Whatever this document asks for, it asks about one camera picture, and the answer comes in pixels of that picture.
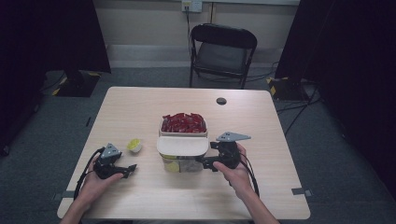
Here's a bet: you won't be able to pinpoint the yellow jelly cup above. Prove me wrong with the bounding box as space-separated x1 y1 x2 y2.
162 155 181 174
126 138 143 154

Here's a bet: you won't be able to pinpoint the person's left hand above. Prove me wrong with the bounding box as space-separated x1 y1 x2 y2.
76 160 124 209

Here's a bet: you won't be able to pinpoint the white wall socket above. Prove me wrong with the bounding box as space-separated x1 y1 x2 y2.
181 0 204 13

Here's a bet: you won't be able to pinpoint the dark curtain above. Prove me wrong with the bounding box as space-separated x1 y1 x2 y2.
0 0 112 157
275 0 396 200

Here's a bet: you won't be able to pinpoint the pile of red packets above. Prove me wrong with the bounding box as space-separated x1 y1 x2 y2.
161 112 207 134

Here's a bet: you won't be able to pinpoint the clear storage box white lid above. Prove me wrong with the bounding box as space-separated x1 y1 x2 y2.
156 119 209 174

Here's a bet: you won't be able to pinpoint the black folding chair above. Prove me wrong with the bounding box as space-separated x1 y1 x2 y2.
189 22 259 90

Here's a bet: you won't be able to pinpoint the grey tape strip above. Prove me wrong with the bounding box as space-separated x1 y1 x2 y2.
51 190 75 201
290 188 314 197

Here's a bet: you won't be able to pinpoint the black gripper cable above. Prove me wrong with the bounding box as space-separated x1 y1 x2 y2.
74 147 104 201
237 152 261 198

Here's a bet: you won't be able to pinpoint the black wall socket cable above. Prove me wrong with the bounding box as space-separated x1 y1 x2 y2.
185 6 193 59

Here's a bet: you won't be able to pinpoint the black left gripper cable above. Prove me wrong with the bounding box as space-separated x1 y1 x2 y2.
74 147 104 201

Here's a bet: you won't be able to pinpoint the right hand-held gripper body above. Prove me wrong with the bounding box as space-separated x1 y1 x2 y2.
216 131 252 171

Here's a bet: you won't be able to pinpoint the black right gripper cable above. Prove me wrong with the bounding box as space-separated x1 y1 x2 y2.
237 152 261 198

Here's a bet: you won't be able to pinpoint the black floor cables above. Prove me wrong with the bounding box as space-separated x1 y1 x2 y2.
276 83 322 136

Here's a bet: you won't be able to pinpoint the person's right hand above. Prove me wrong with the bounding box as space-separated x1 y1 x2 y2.
213 143 255 201

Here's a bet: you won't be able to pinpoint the black stand base yellow tape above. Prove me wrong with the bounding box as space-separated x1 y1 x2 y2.
50 70 103 98
266 76 309 102

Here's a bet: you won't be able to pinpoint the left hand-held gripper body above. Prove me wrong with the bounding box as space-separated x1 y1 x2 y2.
92 143 122 180

